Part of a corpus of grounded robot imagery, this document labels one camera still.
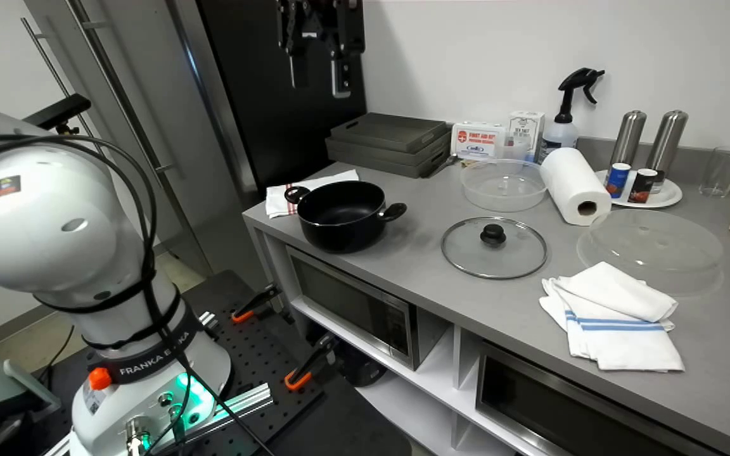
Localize black cooking pot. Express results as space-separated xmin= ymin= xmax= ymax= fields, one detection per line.
xmin=283 ymin=180 xmax=410 ymax=257

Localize white red box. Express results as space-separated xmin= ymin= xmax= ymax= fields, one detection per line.
xmin=448 ymin=123 xmax=506 ymax=163

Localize white paper towel roll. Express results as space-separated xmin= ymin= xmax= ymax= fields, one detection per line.
xmin=537 ymin=145 xmax=614 ymax=228

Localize clear round glass plate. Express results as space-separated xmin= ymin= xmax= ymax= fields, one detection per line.
xmin=576 ymin=209 xmax=727 ymax=277

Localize blue can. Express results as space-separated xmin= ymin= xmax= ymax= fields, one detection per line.
xmin=606 ymin=161 xmax=634 ymax=204

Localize glass lid black knob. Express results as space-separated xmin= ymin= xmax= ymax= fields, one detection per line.
xmin=438 ymin=213 xmax=550 ymax=285

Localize black built-in oven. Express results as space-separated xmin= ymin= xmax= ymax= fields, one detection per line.
xmin=474 ymin=344 xmax=705 ymax=456

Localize white counter shelf cabinet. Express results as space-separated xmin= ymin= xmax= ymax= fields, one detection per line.
xmin=245 ymin=221 xmax=553 ymax=456

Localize clear glass bowl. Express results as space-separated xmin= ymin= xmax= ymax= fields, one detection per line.
xmin=458 ymin=161 xmax=550 ymax=213

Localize small white box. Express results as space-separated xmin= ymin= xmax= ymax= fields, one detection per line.
xmin=501 ymin=110 xmax=548 ymax=163

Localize black refrigerator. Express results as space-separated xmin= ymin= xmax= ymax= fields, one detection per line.
xmin=194 ymin=0 xmax=369 ymax=192

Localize white towel blue stripe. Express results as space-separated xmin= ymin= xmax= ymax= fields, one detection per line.
xmin=537 ymin=258 xmax=686 ymax=376

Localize white towel red stripe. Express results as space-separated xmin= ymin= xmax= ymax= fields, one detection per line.
xmin=264 ymin=168 xmax=362 ymax=223

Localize black built-in microwave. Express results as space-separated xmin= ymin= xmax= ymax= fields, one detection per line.
xmin=283 ymin=247 xmax=424 ymax=372

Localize grey metal stand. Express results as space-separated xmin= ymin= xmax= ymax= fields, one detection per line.
xmin=0 ymin=351 xmax=57 ymax=428

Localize aluminium rail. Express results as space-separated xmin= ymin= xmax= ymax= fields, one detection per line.
xmin=184 ymin=381 xmax=277 ymax=433

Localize white round plate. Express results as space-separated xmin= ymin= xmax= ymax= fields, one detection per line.
xmin=594 ymin=168 xmax=685 ymax=210

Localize black red can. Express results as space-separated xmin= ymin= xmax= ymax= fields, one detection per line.
xmin=629 ymin=166 xmax=663 ymax=206

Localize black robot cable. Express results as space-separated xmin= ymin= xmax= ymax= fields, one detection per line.
xmin=0 ymin=100 xmax=273 ymax=456

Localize black perforated robot table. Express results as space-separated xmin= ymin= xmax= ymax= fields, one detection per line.
xmin=42 ymin=268 xmax=335 ymax=456

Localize orange black clamp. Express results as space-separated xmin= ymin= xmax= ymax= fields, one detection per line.
xmin=229 ymin=285 xmax=287 ymax=327
xmin=280 ymin=334 xmax=343 ymax=395

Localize steel cylinder shaker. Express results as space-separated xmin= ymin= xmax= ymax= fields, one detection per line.
xmin=647 ymin=110 xmax=690 ymax=175
xmin=609 ymin=110 xmax=649 ymax=172

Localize black knives on rack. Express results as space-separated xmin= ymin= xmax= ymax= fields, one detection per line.
xmin=273 ymin=0 xmax=367 ymax=102

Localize spray bottle black trigger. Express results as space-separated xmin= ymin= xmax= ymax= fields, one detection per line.
xmin=540 ymin=66 xmax=609 ymax=163

